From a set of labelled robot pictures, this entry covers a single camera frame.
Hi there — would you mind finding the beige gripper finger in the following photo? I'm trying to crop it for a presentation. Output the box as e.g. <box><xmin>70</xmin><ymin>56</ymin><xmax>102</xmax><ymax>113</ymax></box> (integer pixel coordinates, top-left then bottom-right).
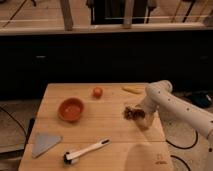
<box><xmin>136</xmin><ymin>114</ymin><xmax>154</xmax><ymax>129</ymax></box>

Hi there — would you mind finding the dark grape bunch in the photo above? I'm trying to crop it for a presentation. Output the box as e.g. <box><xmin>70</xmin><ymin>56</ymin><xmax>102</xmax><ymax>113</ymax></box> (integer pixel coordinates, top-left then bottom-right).
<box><xmin>123</xmin><ymin>106</ymin><xmax>145</xmax><ymax>120</ymax></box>

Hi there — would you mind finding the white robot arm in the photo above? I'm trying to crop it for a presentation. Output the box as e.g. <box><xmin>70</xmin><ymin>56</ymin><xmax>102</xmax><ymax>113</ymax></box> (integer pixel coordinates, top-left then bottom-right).
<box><xmin>139</xmin><ymin>80</ymin><xmax>213</xmax><ymax>171</ymax></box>

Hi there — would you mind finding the red bowl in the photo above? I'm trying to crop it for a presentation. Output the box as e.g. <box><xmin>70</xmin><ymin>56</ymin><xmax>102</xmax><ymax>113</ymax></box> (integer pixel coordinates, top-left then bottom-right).
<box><xmin>58</xmin><ymin>98</ymin><xmax>84</xmax><ymax>122</ymax></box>

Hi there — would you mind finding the yellow banana piece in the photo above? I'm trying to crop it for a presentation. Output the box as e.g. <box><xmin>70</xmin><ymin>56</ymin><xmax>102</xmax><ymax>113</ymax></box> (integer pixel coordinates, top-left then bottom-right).
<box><xmin>122</xmin><ymin>86</ymin><xmax>142</xmax><ymax>94</ymax></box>

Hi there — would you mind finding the orange tomato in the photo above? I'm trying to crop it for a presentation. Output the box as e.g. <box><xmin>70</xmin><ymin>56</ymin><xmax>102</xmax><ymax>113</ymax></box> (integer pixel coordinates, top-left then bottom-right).
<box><xmin>92</xmin><ymin>87</ymin><xmax>103</xmax><ymax>98</ymax></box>

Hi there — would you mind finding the white black brush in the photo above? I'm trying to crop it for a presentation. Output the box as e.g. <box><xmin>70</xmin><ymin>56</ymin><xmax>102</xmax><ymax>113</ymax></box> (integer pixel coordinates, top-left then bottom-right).
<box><xmin>63</xmin><ymin>139</ymin><xmax>110</xmax><ymax>164</ymax></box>

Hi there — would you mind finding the grey triangular cloth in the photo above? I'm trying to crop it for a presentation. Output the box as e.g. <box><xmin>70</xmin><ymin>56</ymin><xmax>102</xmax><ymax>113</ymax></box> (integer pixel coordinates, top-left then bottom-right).
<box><xmin>32</xmin><ymin>133</ymin><xmax>62</xmax><ymax>158</ymax></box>

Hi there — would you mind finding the black cable right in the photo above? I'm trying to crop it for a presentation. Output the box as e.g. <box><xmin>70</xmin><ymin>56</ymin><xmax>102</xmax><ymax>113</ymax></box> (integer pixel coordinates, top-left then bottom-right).
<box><xmin>165</xmin><ymin>128</ymin><xmax>200</xmax><ymax>171</ymax></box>

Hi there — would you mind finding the black cable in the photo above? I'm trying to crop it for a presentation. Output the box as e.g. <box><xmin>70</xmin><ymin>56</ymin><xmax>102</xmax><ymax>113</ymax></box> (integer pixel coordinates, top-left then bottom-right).
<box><xmin>0</xmin><ymin>105</ymin><xmax>28</xmax><ymax>144</ymax></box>
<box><xmin>165</xmin><ymin>128</ymin><xmax>200</xmax><ymax>171</ymax></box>

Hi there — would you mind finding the wooden post right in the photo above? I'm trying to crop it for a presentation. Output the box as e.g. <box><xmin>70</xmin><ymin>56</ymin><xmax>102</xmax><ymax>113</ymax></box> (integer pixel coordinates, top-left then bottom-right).
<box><xmin>123</xmin><ymin>0</ymin><xmax>135</xmax><ymax>29</ymax></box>

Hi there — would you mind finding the wooden post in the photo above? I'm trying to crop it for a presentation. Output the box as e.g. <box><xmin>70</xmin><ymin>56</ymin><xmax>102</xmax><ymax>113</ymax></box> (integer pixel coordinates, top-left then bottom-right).
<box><xmin>60</xmin><ymin>0</ymin><xmax>73</xmax><ymax>31</ymax></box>
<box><xmin>123</xmin><ymin>0</ymin><xmax>135</xmax><ymax>29</ymax></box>

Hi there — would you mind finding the wooden post left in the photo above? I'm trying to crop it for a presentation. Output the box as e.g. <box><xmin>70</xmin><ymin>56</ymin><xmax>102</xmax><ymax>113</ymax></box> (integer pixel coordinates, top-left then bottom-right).
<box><xmin>60</xmin><ymin>0</ymin><xmax>73</xmax><ymax>31</ymax></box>

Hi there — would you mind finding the black cable left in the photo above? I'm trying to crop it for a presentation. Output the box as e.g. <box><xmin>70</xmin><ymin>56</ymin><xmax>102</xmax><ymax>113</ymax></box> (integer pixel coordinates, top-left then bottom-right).
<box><xmin>0</xmin><ymin>105</ymin><xmax>28</xmax><ymax>144</ymax></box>

